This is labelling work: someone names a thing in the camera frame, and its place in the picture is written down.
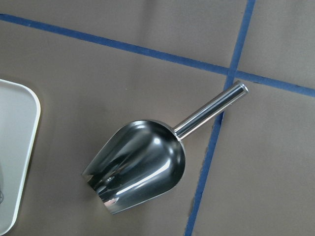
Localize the cream plastic tray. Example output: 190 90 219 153
0 80 41 235

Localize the steel ice scoop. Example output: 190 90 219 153
82 81 249 214

